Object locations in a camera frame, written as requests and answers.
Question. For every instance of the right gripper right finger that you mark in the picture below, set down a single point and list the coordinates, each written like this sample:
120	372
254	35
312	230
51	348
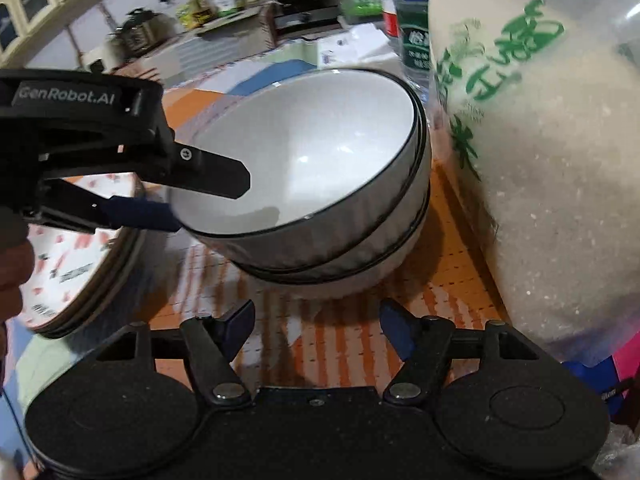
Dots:
422	345

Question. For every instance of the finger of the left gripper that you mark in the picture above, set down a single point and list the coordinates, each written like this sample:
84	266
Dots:
141	214

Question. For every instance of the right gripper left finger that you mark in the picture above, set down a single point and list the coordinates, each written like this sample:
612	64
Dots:
211	346

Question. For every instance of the white lovely bear plate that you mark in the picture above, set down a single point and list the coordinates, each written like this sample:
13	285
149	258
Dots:
70	267

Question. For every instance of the white bowl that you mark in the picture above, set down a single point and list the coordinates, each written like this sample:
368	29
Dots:
353	281
330	153
394	231

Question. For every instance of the person right hand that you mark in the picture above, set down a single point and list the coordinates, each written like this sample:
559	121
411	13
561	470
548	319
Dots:
17	261

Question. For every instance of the patchwork tablecloth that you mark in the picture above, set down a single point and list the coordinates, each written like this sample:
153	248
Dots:
325	343

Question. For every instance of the black pressure cooker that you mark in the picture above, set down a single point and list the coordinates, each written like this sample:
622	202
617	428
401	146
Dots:
143	31

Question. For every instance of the patchwork counter cloth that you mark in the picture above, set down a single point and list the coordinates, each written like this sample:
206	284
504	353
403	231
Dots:
223	41

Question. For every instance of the cooking oil bottle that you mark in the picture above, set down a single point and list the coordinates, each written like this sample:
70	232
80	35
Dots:
200	12

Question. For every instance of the white tissue pack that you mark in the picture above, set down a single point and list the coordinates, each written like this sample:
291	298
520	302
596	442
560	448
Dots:
361	44

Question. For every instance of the black gas stove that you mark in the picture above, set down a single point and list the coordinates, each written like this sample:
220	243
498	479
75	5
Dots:
298	15

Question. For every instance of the clear bag of rice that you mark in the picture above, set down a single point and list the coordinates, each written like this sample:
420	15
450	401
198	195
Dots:
535	110

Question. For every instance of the green plastic basket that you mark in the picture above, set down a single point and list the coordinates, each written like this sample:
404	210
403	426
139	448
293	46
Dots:
361	8

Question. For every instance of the water bottle white cap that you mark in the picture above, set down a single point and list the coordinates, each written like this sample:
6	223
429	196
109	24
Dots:
415	44

